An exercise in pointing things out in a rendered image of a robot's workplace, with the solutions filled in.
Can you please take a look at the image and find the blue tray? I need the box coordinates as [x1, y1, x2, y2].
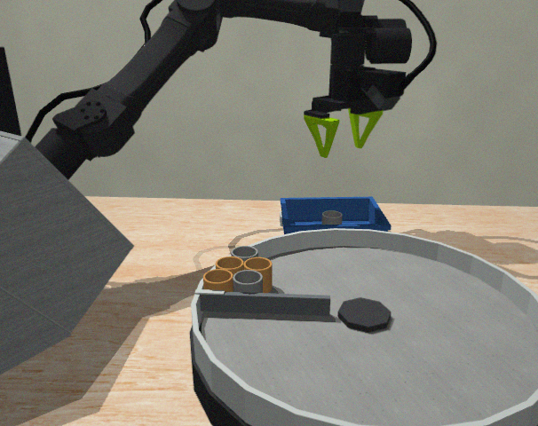
[281, 197, 392, 234]

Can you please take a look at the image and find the bronze bushing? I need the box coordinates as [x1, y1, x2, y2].
[216, 256, 244, 275]
[243, 257, 273, 293]
[203, 269, 233, 292]

